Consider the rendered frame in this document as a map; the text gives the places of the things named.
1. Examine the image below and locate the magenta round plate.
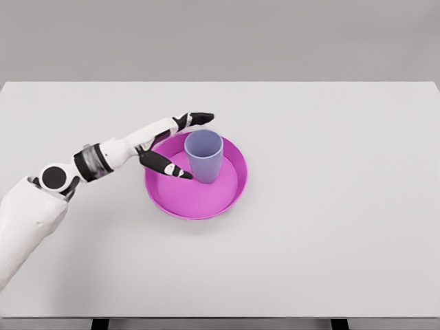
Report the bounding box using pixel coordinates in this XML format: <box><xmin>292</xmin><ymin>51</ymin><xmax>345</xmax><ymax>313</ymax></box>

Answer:
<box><xmin>144</xmin><ymin>131</ymin><xmax>248</xmax><ymax>221</ymax></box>

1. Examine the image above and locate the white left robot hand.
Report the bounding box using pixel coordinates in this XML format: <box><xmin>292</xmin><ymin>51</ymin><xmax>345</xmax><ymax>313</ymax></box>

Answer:
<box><xmin>124</xmin><ymin>111</ymin><xmax>215</xmax><ymax>181</ymax></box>

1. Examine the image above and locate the lavender plastic cup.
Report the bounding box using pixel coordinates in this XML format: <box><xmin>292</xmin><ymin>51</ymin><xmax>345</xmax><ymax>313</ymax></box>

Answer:
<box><xmin>184</xmin><ymin>129</ymin><xmax>224</xmax><ymax>184</ymax></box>

